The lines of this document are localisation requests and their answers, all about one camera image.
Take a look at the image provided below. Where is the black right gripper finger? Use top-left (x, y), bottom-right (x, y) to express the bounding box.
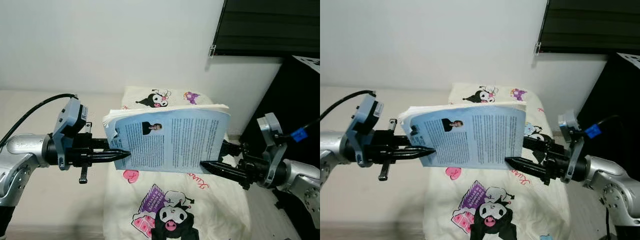
top-left (199, 160), bottom-right (251, 185)
top-left (219, 140), bottom-right (243, 157)
top-left (504, 156), bottom-right (548, 180)
top-left (522, 136), bottom-right (551, 153)

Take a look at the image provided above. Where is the light blue paperback book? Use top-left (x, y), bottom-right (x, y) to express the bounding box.
top-left (398, 101), bottom-right (527, 171)
top-left (102, 103), bottom-right (232, 174)

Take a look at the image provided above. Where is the cream cartoon print blanket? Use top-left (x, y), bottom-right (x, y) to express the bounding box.
top-left (102, 85), bottom-right (253, 240)
top-left (422, 82), bottom-right (571, 240)

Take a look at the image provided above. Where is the cream bed mattress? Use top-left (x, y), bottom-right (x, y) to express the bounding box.
top-left (320, 86), bottom-right (453, 231)
top-left (0, 89), bottom-right (131, 233)

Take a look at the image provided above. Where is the black cabinet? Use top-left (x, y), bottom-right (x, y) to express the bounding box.
top-left (575, 52), bottom-right (640, 240)
top-left (239, 55), bottom-right (321, 240)

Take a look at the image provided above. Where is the black white checkerboard sheet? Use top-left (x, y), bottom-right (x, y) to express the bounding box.
top-left (617, 52), bottom-right (640, 71)
top-left (292, 55), bottom-right (321, 74)

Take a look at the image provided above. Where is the dark window blind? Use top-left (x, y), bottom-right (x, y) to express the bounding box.
top-left (538, 0), bottom-right (640, 54)
top-left (212, 0), bottom-right (321, 57)

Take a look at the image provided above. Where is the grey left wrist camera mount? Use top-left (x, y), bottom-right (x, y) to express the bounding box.
top-left (350, 93), bottom-right (385, 168)
top-left (52, 96), bottom-right (90, 171)

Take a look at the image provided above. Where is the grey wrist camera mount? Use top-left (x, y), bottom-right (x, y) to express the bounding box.
top-left (557, 109), bottom-right (586, 183)
top-left (52, 96), bottom-right (90, 171)
top-left (350, 93), bottom-right (385, 168)
top-left (256, 112), bottom-right (288, 188)

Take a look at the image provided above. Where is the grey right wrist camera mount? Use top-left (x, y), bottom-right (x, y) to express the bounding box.
top-left (256, 112), bottom-right (288, 188)
top-left (557, 109), bottom-right (586, 183)

